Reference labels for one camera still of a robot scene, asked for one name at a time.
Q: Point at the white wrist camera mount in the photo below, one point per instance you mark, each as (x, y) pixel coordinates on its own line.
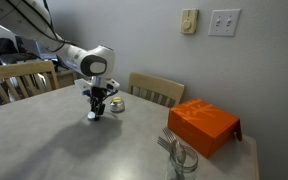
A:
(107, 85)

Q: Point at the orange cardboard box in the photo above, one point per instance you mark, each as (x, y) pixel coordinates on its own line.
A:
(203, 126)

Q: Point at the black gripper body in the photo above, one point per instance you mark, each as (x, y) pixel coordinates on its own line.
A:
(97, 97)

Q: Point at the wooden chair behind table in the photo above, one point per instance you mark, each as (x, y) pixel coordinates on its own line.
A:
(159, 90)

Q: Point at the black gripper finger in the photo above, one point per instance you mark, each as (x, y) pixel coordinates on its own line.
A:
(100, 111)
(92, 113)

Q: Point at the silver spoon in jar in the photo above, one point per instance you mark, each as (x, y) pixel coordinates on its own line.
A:
(180, 159)

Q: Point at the white double light switch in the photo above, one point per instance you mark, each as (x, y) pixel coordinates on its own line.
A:
(224, 22)

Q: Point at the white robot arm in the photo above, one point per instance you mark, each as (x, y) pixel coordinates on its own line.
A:
(32, 20)

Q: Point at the black candle jar yellow wax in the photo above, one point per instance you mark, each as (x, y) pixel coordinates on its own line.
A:
(117, 105)

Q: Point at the wooden chair at left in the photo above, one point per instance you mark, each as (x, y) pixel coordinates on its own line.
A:
(24, 80)

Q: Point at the beige wall thermostat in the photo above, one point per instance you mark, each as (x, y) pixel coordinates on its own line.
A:
(189, 21)

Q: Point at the shiny silver metal lid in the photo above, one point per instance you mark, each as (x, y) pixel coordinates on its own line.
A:
(90, 119)

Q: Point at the clear glass jar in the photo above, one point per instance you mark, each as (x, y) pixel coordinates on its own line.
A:
(182, 171)

